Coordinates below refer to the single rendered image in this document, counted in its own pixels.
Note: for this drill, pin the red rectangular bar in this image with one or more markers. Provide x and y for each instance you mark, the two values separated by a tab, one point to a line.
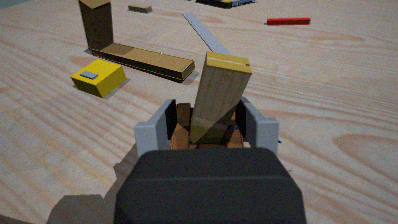
288	21

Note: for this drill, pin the black sliding bevel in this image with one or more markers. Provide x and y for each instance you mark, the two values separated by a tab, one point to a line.
226	4

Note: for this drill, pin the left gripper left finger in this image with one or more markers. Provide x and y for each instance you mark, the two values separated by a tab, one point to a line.
153	134

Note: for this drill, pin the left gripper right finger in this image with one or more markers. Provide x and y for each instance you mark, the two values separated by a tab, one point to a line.
260	131

